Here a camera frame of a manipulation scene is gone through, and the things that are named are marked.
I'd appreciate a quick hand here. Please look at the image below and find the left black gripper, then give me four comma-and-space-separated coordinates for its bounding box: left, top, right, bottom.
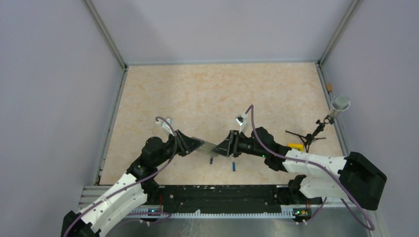
154, 129, 204, 167

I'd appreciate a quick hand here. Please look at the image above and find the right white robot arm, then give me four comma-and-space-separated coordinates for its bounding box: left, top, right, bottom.
212, 127, 387, 210

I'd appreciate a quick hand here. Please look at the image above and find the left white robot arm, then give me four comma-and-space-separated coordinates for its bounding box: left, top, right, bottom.
61, 130, 204, 237

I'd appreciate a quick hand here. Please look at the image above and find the grey white remote control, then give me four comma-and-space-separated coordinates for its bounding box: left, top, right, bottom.
193, 137, 217, 156

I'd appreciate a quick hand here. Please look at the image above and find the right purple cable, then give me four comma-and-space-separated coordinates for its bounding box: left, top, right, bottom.
245, 104, 376, 231

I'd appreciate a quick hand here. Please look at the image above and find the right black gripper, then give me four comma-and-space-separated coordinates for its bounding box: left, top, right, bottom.
211, 130, 267, 158

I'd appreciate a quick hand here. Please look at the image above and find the small tan cork piece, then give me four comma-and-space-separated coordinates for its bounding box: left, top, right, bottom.
325, 83, 333, 93

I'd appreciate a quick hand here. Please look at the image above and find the silver microphone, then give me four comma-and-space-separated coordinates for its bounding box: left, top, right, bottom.
326, 95, 350, 124

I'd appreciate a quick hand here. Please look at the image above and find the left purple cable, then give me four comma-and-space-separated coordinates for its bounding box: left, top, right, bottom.
63, 116, 179, 237

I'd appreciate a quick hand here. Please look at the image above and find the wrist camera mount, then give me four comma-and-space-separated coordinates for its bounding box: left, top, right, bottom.
155, 116, 174, 135
235, 113, 249, 133

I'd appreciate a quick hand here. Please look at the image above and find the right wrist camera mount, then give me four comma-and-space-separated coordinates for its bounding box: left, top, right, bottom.
235, 113, 249, 133

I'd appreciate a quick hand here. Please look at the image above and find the purple cable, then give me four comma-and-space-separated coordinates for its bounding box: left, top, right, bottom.
63, 116, 179, 237
245, 104, 376, 231

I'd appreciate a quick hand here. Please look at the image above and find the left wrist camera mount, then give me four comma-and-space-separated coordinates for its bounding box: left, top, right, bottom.
155, 116, 174, 135

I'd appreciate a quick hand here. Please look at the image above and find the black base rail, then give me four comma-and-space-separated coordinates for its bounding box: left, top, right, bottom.
146, 185, 323, 214

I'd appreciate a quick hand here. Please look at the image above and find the yellow battery cover block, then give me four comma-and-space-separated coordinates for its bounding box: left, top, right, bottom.
288, 143, 304, 152

